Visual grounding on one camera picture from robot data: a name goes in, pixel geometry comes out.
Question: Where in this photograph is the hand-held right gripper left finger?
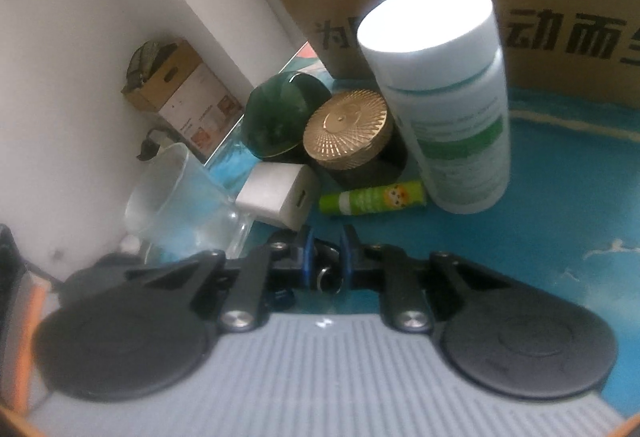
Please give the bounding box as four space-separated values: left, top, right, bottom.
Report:
125 223 316 333

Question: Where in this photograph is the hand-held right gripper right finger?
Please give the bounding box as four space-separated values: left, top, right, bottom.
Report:
340 223 507 333

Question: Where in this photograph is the green lip balm tube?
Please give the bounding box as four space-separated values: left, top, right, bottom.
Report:
318 180 429 219

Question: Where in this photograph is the white charger adapter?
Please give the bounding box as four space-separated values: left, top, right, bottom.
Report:
234 162 322 231

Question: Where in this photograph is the gold-lidded black jar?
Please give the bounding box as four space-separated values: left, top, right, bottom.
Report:
301 88 409 186

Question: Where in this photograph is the green glossy round jar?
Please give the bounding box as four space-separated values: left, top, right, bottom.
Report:
242 71 334 164

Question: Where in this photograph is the white pill bottle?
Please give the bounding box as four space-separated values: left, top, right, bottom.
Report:
356 0 512 216

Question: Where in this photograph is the white-labelled cardboard box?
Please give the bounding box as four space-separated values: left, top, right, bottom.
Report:
121 38 237 156

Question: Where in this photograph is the beach print floor mat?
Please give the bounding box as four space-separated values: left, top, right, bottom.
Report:
202 44 640 398

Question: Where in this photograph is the olive bag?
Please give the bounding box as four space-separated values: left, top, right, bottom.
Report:
124 40 177 91

